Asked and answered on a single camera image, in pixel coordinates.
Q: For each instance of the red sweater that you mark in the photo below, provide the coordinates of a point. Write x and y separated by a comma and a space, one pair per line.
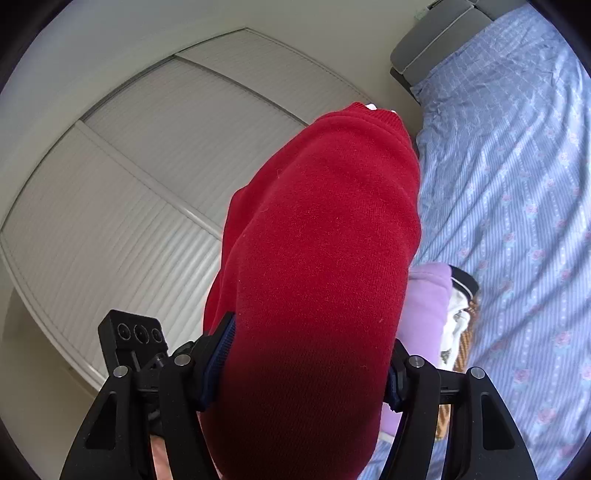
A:
314, 277

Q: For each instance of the white slatted wardrobe doors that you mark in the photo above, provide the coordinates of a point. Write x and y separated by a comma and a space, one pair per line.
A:
138, 207

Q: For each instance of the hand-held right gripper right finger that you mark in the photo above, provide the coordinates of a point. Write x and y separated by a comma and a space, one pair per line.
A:
395, 385

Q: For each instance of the purple folded garment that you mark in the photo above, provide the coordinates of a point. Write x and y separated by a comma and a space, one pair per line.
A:
427, 314

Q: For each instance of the dark navy folded garment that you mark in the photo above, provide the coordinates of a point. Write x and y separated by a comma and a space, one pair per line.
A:
466, 281

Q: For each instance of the grey padded headboard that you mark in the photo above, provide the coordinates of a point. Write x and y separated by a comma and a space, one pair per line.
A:
438, 41

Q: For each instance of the blue floral bed sheet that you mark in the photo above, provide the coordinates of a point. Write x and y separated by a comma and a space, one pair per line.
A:
508, 207

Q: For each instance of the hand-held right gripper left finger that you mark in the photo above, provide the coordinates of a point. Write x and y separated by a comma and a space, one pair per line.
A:
217, 364

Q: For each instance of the white bear-print folded garment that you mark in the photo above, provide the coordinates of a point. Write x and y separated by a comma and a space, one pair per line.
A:
455, 323

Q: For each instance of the brown knitted folded garment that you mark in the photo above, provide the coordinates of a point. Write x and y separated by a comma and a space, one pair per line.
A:
467, 341

